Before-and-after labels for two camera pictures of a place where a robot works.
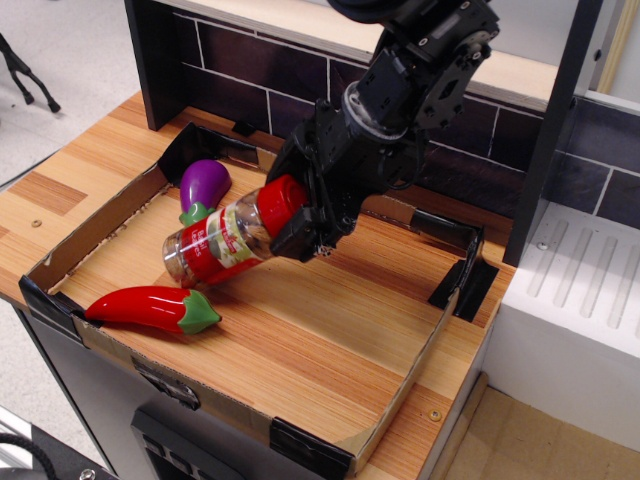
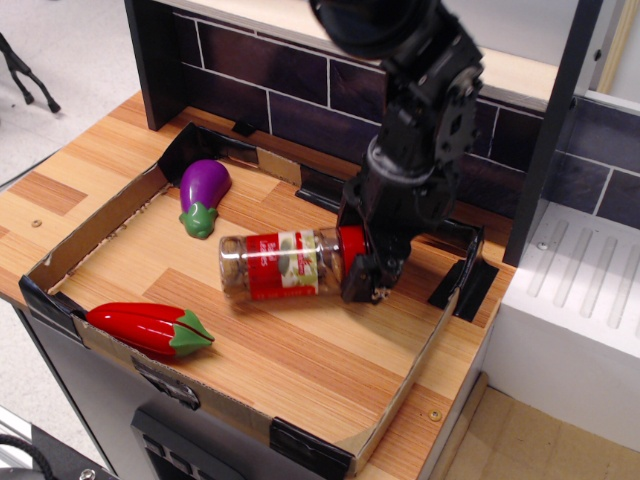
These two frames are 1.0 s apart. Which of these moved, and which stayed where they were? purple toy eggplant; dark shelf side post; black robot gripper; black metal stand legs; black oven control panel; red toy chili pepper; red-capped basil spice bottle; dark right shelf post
Moved: red toy chili pepper; black robot gripper; red-capped basil spice bottle
Stayed: black oven control panel; black metal stand legs; purple toy eggplant; dark shelf side post; dark right shelf post
